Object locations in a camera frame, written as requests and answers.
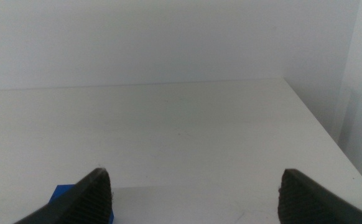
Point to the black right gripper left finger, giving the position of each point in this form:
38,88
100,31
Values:
84,202

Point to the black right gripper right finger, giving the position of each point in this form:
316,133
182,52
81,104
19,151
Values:
305,202

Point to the blue cube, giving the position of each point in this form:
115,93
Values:
59,191

